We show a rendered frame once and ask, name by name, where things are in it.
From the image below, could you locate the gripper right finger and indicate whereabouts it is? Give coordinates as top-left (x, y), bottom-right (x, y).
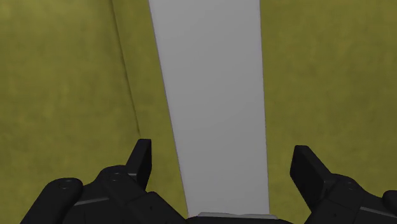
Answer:
top-left (289, 144), bottom-right (397, 224)

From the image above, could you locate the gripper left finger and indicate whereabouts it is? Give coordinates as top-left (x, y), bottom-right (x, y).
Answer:
top-left (20, 138), bottom-right (188, 224)

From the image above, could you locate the olive green sofa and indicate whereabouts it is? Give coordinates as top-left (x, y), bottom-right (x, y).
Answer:
top-left (0, 0), bottom-right (397, 224)

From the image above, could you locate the white flat long board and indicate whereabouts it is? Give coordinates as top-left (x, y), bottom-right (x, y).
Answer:
top-left (148, 0), bottom-right (270, 218)

